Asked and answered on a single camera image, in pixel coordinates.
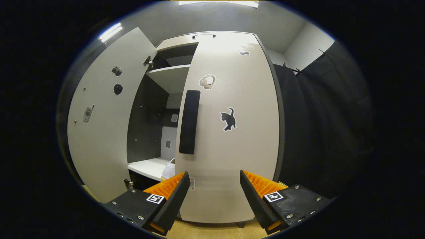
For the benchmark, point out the white cabinet door phone sticker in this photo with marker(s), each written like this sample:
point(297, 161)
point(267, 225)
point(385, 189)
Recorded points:
point(103, 149)

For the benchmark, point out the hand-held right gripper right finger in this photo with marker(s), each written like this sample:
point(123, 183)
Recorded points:
point(255, 199)

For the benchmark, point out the white canvas shoe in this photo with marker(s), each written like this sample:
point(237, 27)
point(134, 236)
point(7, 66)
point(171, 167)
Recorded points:
point(168, 172)

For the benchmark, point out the white cabinet door cat sticker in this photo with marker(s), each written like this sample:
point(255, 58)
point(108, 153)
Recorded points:
point(239, 159)

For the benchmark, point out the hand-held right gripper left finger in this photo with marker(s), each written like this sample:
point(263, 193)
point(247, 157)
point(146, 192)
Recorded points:
point(172, 205)

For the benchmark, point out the white shoe cabinet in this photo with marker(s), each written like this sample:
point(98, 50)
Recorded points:
point(149, 109)

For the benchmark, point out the ceiling light panel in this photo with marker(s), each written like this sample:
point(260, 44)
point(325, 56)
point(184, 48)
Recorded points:
point(219, 3)
point(110, 32)

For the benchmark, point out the white cabinet shelf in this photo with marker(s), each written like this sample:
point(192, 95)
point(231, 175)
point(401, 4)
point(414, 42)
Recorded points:
point(149, 167)
point(169, 78)

